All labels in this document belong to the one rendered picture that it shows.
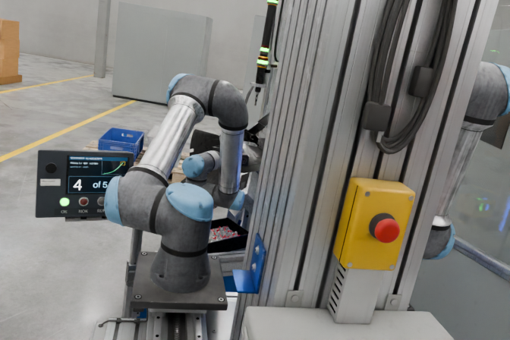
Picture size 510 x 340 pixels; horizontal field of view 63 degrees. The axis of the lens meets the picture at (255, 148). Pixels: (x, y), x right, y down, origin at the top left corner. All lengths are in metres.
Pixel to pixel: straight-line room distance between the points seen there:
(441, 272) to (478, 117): 1.05
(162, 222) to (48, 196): 0.41
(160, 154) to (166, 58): 7.90
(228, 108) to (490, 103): 0.68
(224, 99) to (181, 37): 7.68
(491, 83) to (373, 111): 0.50
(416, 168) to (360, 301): 0.23
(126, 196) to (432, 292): 1.44
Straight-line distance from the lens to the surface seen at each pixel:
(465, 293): 1.94
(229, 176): 1.41
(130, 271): 1.50
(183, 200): 0.97
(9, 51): 9.72
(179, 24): 8.92
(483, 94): 1.06
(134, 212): 1.03
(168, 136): 1.16
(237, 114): 1.27
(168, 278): 1.05
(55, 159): 1.29
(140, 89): 9.18
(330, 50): 0.60
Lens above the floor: 1.64
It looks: 14 degrees down
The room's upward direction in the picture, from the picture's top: 10 degrees clockwise
